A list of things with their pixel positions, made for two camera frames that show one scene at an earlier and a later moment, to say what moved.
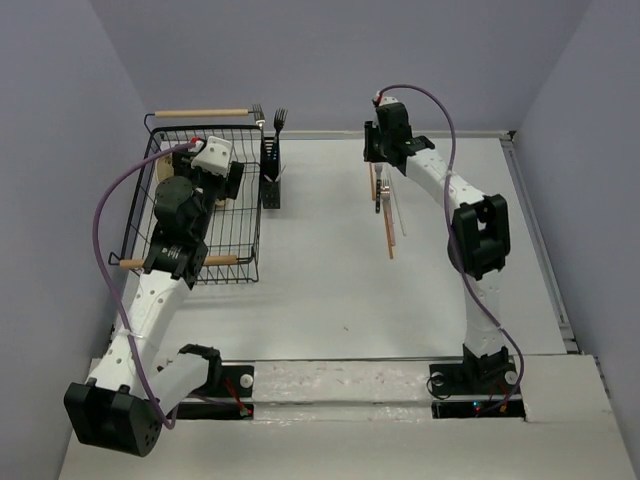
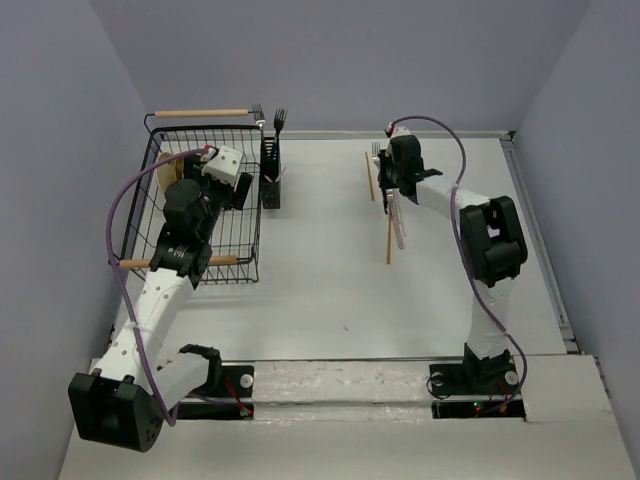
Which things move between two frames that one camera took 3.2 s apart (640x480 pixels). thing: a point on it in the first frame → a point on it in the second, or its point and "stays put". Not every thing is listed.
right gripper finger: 372,144 → 385,174
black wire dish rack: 233,251 stays put
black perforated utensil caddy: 271,173 stays put
